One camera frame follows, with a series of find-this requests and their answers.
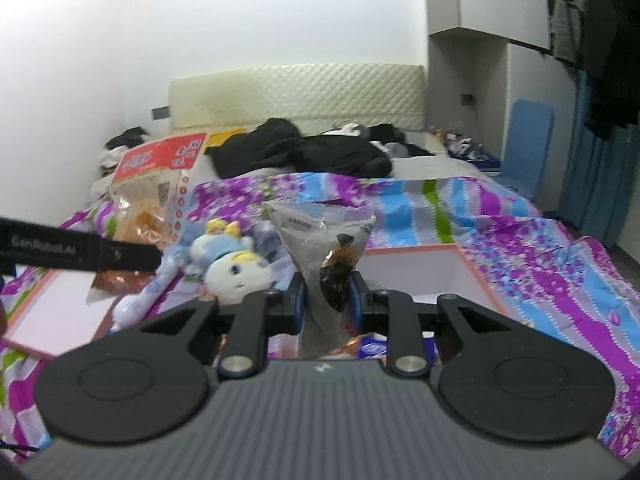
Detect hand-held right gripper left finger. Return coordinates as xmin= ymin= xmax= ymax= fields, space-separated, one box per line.
xmin=139 ymin=272 xmax=307 ymax=381

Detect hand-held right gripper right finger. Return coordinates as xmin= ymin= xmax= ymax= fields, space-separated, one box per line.
xmin=350 ymin=270 xmax=512 ymax=378

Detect grey clear snack packet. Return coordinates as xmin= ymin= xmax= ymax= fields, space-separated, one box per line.
xmin=261 ymin=199 xmax=379 ymax=362

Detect pink cardboard box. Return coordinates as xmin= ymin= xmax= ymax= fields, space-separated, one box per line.
xmin=356 ymin=241 xmax=512 ymax=322

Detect red-topped clear snack bag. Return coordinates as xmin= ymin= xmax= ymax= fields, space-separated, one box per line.
xmin=86 ymin=131 xmax=209 ymax=307

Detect orange snack packet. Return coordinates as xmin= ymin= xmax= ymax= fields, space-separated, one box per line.
xmin=339 ymin=332 xmax=363 ymax=359

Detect blue snack packet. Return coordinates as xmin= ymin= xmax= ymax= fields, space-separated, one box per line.
xmin=359 ymin=335 xmax=389 ymax=361

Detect white and blue plush toy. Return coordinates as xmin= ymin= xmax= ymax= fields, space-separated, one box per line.
xmin=164 ymin=216 xmax=277 ymax=307

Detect white blue printed bottle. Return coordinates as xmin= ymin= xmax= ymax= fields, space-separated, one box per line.
xmin=106 ymin=254 xmax=177 ymax=334

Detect small dark clothes heap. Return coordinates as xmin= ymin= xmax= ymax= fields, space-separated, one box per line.
xmin=96 ymin=126 xmax=152 ymax=172

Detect black clothes pile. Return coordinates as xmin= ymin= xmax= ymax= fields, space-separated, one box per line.
xmin=204 ymin=116 xmax=394 ymax=179

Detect purple floral bed sheet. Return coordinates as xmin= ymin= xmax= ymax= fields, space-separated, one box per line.
xmin=0 ymin=171 xmax=640 ymax=462

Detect cream padded headboard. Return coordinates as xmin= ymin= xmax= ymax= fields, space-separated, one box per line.
xmin=166 ymin=61 xmax=428 ymax=137

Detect blue chair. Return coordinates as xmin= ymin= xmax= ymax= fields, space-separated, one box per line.
xmin=499 ymin=98 xmax=556 ymax=197

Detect blue curtain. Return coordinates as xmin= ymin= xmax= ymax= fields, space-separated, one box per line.
xmin=556 ymin=69 xmax=640 ymax=250

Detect grey hanging jacket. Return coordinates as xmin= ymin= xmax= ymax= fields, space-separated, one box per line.
xmin=544 ymin=0 xmax=592 ymax=67

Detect black hanging clothes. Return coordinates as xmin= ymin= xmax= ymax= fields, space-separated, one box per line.
xmin=581 ymin=0 xmax=640 ymax=142

